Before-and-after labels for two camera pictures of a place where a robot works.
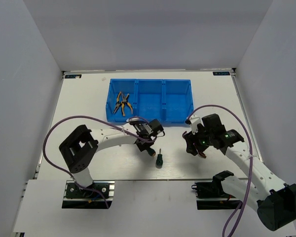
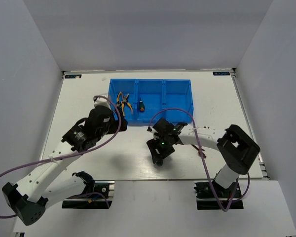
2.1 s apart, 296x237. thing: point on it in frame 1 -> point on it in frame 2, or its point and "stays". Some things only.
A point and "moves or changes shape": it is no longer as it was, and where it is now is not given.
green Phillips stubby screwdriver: (152, 151) moves or changes shape
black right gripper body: (202, 139) -> (164, 147)
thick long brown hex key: (202, 155) stays
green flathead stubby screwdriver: (159, 162) stays
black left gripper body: (145, 145) -> (112, 126)
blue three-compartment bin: (170, 100) stays
